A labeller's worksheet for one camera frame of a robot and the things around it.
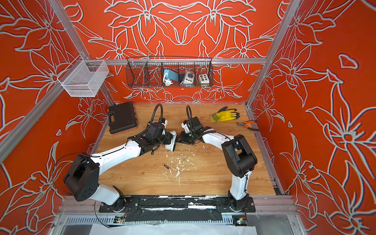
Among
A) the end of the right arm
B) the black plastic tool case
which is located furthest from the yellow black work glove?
the black plastic tool case

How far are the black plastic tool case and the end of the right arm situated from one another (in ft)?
1.27

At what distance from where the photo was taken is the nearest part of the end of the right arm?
688mm

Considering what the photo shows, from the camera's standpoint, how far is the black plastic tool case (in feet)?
3.30

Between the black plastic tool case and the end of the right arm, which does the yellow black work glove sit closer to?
the end of the right arm
